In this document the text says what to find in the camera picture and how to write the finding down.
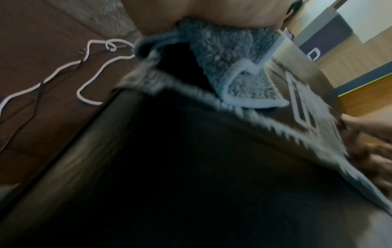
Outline person's right hand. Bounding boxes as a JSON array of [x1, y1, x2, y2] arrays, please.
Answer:
[[340, 114, 392, 194]]

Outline long black floor cord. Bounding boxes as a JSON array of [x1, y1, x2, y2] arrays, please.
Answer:
[[0, 48, 89, 152]]

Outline person's left hand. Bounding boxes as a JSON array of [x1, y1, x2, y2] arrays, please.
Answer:
[[122, 0, 295, 37]]

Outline thick white cord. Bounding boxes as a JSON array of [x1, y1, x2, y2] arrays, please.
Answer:
[[0, 38, 136, 114]]

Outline grey cleaning cloth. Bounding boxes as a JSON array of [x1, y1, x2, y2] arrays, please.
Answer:
[[118, 16, 290, 109]]

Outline black bench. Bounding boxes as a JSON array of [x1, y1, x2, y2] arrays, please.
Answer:
[[0, 36, 392, 248]]

